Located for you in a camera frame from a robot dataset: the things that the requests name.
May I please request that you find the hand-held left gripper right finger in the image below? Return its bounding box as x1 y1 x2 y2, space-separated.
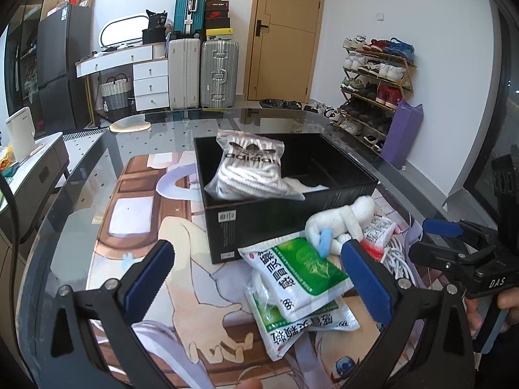
341 239 475 389

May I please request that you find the printed cartoon table mat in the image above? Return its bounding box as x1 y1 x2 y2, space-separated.
87 150 430 389

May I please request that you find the round beige stool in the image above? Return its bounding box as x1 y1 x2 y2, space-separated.
109 113 151 132

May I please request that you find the woven laundry basket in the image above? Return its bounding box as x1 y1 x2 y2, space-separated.
100 72 134 110

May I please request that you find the silver suitcase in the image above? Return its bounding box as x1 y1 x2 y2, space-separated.
200 40 239 109

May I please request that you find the grey side table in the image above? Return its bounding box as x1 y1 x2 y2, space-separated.
0 132 69 248

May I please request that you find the white vanity desk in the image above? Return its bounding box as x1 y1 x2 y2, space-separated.
75 42 170 112

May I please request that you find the white cable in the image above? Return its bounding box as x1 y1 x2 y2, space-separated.
379 235 418 288

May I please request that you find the oval white framed mirror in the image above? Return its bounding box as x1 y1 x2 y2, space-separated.
100 13 150 49

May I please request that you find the black cardboard box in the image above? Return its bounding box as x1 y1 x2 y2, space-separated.
194 132 380 265

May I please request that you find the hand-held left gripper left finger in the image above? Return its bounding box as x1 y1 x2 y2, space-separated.
51 240 176 389

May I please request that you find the white electric kettle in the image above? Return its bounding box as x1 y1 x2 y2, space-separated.
5 107 36 160

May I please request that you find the shoe rack with shoes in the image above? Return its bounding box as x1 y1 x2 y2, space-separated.
340 36 415 150

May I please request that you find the wooden door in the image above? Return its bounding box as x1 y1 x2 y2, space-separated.
243 0 328 102

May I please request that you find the white plush toy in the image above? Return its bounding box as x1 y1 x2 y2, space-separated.
305 195 377 258

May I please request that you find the black cable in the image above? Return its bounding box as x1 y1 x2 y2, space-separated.
0 174 21 244

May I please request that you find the white cloth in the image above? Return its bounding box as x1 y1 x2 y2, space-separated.
284 174 330 194

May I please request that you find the purple shopping bag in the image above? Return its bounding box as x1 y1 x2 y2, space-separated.
381 99 423 170

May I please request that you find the small red white carton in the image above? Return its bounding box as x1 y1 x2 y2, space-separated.
361 216 396 252

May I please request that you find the person's right hand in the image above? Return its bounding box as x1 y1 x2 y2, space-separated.
464 289 519 337

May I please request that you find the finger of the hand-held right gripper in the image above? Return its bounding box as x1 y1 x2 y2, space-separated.
407 240 484 283
422 218 500 253

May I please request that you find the black framed glass door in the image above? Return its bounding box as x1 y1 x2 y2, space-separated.
462 0 519 211

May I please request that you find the pile of black white sneakers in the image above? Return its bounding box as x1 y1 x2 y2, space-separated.
314 103 345 123

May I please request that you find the black bag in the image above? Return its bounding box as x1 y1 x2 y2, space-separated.
142 9 169 45

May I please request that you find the yellow snack bag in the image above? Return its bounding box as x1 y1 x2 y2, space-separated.
0 146 19 175

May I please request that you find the teal suitcase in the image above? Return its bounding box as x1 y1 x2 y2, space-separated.
174 0 208 41

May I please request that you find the green white medicine packet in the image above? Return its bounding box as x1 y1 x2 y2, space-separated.
238 237 355 311
245 271 361 362

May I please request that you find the wooden shoe rack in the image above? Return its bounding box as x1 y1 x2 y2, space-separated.
338 42 417 152

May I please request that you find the dark glass door cabinet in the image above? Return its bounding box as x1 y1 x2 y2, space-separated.
4 0 74 104

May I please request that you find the zip bag of white laces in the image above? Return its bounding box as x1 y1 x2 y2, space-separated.
204 131 306 202

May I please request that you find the black refrigerator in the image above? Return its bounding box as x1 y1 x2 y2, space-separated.
36 4 93 138

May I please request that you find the trash bin with black liner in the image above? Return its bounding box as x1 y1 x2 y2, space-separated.
259 98 303 110

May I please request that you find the white suitcase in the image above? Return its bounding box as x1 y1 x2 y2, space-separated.
168 37 202 110

